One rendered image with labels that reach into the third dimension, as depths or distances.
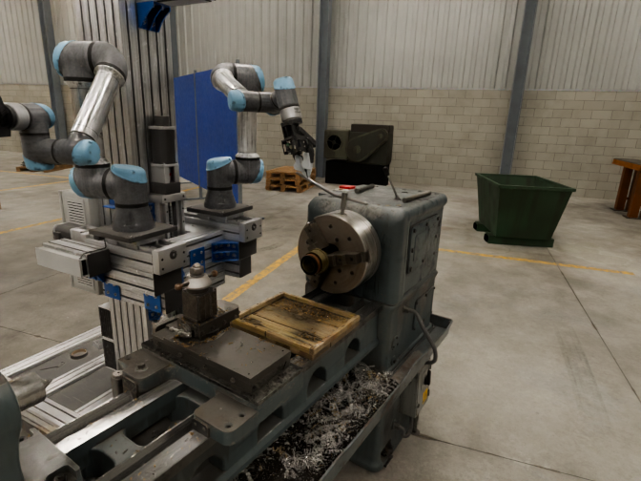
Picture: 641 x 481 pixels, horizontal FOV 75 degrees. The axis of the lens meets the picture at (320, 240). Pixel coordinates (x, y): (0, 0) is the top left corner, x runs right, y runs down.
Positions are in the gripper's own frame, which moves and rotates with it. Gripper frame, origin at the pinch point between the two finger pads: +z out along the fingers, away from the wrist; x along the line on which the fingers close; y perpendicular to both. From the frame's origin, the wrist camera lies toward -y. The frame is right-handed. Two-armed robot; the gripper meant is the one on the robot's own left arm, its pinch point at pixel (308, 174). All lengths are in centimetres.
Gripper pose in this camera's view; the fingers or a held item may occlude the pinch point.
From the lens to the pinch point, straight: 159.5
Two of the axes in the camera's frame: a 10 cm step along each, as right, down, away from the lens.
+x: 8.0, -1.3, -5.9
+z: 2.3, 9.7, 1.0
